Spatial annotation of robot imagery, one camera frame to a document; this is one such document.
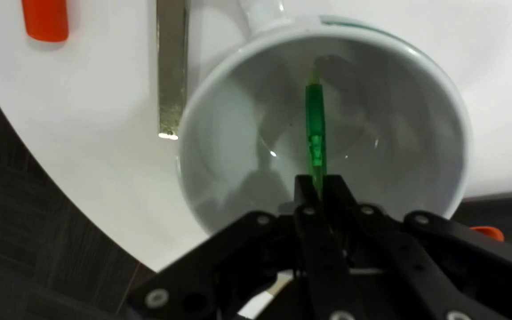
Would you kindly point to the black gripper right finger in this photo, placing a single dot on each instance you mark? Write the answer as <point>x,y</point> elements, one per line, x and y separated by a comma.
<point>439,269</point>

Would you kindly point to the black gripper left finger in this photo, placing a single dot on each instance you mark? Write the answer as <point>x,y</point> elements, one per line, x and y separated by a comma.
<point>218,278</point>

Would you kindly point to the green pen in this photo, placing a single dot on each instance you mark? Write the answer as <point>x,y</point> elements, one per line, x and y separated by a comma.
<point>316,130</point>

